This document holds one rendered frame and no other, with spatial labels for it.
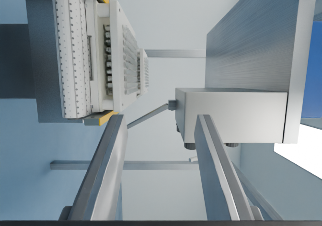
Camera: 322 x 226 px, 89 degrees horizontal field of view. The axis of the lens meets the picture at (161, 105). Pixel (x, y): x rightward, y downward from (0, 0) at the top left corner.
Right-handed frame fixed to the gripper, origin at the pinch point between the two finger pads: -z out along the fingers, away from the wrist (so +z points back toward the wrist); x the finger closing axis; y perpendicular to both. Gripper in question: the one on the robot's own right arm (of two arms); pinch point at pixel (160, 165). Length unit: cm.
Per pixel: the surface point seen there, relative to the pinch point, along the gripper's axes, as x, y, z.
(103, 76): 13.8, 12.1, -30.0
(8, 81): 42, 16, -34
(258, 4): -24.6, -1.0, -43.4
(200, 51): -31, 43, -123
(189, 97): -5.5, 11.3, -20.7
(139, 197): 53, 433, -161
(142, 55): 10, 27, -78
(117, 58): 9.8, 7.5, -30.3
